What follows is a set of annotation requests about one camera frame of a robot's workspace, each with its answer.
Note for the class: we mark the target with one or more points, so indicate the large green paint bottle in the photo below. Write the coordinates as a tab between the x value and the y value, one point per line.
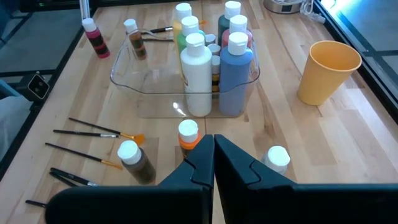
189	25

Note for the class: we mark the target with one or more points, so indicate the small yellow paint bottle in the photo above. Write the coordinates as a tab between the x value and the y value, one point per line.
215	60

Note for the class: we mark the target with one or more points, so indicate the black brush silver ferrule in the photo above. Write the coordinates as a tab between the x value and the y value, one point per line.
168	29

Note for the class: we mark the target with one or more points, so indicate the large teal paint bottle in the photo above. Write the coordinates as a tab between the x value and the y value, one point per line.
222	28

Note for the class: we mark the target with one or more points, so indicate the orange plastic cup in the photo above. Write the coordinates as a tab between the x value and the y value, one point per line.
323	81

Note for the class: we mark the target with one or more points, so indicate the large pink paint bottle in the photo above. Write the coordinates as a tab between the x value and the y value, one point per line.
238	23

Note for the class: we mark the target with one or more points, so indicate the large yellow paint bottle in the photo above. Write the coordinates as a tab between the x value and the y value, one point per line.
183	11

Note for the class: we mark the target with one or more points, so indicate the small red-orange paint bottle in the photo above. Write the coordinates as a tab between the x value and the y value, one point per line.
210	39

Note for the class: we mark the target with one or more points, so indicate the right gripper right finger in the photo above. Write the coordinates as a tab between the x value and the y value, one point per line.
230	174

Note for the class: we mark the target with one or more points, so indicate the large white paint bottle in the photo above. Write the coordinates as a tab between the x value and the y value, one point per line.
196	87

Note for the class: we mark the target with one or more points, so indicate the white pole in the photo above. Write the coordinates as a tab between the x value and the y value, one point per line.
84	7

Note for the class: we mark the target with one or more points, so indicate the white shade table lamp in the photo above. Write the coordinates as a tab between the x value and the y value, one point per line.
283	7

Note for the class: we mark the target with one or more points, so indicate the small orange paint bottle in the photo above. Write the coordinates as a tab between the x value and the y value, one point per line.
188	130

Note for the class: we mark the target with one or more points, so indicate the large blue paint bottle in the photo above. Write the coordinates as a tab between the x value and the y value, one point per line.
234	87

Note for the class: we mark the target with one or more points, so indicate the clear plastic bin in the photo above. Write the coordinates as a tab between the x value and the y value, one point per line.
149	93

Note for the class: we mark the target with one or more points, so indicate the small black camera box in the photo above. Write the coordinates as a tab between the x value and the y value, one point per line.
38	87

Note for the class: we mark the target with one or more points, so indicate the black brush orange bristles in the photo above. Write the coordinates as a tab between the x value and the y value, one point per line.
158	39

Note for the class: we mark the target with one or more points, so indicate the small grey paint bottle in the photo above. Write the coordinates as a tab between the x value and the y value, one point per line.
276	157

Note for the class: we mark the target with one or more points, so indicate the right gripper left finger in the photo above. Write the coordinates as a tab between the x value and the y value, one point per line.
202	168

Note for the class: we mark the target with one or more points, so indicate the thin brush tan bristles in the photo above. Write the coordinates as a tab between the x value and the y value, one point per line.
202	22

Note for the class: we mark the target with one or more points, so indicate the short brush silver ferrule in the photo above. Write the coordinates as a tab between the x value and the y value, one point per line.
109	135

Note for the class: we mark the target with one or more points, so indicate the small dark brown paint bottle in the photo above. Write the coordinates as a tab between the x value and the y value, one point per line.
140	168

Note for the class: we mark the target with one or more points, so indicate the small magenta paint bottle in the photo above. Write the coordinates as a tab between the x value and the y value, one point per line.
99	46

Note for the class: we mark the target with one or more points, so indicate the grey blue padded seat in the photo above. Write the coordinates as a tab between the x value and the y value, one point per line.
12	124

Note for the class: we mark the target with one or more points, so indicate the small pink paint bottle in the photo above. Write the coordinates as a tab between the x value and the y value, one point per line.
214	48

